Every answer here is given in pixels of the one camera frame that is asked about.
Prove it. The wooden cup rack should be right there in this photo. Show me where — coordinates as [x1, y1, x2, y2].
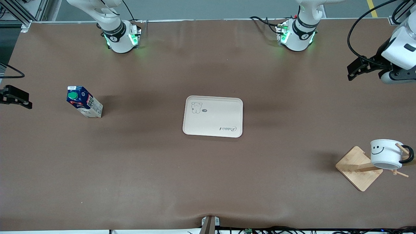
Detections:
[335, 143, 410, 192]

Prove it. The black right arm base cable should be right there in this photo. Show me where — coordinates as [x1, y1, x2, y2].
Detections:
[121, 0, 149, 24]

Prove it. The blue milk carton green cap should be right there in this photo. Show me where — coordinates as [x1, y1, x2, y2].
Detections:
[66, 85, 104, 118]

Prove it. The cream plastic tray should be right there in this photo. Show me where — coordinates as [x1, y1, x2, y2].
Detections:
[182, 95, 243, 138]

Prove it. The white smiley cup black handle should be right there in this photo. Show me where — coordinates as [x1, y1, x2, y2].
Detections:
[370, 139, 415, 170]

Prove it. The aluminium frame corner post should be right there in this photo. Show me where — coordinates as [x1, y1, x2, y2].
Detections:
[388, 0, 407, 25]

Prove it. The brown table mat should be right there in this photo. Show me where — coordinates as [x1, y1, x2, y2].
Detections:
[0, 18, 416, 232]

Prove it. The black arm base cable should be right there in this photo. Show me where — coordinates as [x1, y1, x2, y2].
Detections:
[121, 0, 149, 24]
[249, 16, 285, 35]

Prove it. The metal table edge clamp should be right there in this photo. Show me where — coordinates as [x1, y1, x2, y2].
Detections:
[201, 215, 220, 234]

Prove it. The black left arm base cable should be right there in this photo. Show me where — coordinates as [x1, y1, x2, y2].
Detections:
[249, 16, 285, 35]

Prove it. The aluminium frame with black braces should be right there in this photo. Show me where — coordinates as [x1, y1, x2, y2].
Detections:
[0, 0, 50, 30]

